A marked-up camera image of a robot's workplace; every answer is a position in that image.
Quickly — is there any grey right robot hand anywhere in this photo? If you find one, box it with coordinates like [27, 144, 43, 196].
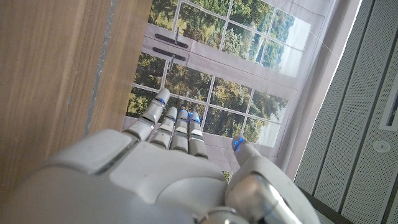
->
[0, 88, 322, 224]

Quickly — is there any grey tape table outline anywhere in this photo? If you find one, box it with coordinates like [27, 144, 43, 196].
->
[83, 0, 118, 136]

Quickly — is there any printed window backdrop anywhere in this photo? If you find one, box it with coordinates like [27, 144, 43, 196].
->
[123, 0, 363, 184]

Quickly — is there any white round ceiling sensor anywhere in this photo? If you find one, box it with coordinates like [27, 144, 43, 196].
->
[373, 140, 392, 154]

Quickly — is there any white ceiling vent frame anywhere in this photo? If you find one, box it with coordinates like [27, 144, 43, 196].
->
[378, 89, 398, 132]

